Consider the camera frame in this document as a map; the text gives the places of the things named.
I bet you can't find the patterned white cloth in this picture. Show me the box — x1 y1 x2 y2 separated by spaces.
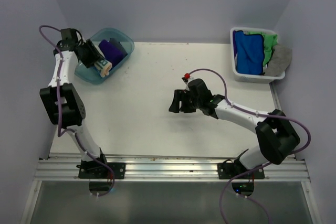
94 59 112 78

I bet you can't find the rolled dark grey towel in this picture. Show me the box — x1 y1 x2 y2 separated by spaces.
109 38 128 58

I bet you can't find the rolled purple towel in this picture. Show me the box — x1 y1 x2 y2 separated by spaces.
98 40 124 68

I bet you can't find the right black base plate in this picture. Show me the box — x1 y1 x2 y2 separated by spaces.
217 159 265 180

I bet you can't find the teal translucent plastic bin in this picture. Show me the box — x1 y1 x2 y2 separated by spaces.
75 28 134 84

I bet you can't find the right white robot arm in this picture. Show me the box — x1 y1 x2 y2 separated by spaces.
169 79 300 178

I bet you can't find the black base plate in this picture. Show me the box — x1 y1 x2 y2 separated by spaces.
78 162 126 179
217 159 265 180

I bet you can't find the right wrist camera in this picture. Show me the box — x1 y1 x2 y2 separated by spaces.
182 73 194 90

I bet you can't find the grey cloth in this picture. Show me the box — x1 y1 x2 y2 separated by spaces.
264 44 292 77

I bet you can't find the green cloth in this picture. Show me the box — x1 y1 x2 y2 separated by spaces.
245 31 278 67

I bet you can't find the aluminium mounting rail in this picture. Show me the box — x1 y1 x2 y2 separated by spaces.
34 154 310 182

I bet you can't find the dark blue cloth in basket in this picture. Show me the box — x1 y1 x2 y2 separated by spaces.
234 30 265 75

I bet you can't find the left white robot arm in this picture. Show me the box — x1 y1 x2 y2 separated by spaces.
39 28 109 178

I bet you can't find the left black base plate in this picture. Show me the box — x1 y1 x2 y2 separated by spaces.
78 162 126 179

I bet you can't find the white laundry basket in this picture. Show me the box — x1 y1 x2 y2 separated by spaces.
230 27 286 84

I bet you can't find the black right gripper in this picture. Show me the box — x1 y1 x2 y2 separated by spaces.
169 89 202 113

